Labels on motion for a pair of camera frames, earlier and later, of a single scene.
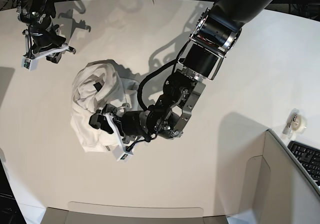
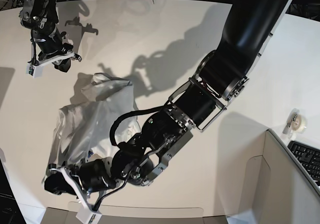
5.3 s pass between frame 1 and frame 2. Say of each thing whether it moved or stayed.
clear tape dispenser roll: stayed
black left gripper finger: moved
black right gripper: moved
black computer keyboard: stayed
